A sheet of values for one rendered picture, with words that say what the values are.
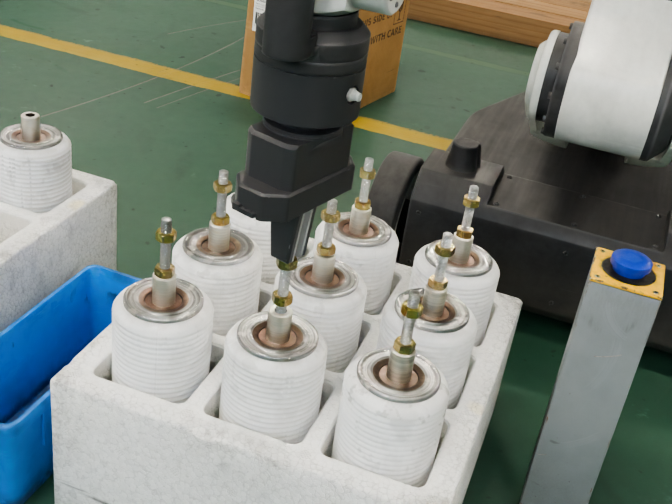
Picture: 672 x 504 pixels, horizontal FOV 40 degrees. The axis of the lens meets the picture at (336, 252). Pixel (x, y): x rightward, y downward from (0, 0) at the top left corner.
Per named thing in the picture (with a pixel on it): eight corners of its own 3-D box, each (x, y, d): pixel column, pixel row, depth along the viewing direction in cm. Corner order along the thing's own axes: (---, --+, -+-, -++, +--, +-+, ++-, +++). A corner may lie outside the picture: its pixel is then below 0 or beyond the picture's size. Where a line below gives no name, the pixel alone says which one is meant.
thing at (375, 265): (300, 331, 118) (316, 206, 109) (375, 338, 119) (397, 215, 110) (298, 378, 110) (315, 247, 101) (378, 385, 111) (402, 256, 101)
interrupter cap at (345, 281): (360, 304, 93) (360, 298, 92) (284, 297, 92) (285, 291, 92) (356, 264, 99) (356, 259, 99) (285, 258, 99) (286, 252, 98)
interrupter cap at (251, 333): (268, 374, 81) (269, 368, 81) (220, 330, 86) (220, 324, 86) (334, 348, 86) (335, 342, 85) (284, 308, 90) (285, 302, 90)
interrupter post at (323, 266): (333, 287, 95) (337, 260, 93) (310, 285, 94) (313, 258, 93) (332, 275, 97) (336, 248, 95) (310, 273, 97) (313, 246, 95)
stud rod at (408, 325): (403, 368, 82) (417, 297, 78) (393, 363, 82) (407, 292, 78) (408, 363, 82) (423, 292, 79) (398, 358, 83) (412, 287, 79)
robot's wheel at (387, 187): (385, 240, 156) (404, 131, 146) (413, 249, 155) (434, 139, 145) (346, 298, 139) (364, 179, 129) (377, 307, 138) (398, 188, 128)
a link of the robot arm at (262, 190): (299, 155, 85) (313, 27, 79) (385, 192, 80) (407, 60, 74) (203, 196, 76) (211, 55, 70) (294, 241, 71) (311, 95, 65)
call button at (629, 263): (608, 260, 94) (614, 243, 93) (648, 271, 93) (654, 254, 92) (605, 278, 91) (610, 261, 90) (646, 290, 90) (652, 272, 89)
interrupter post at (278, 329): (274, 350, 84) (278, 320, 83) (259, 336, 86) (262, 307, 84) (295, 342, 86) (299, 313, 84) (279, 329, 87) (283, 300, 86)
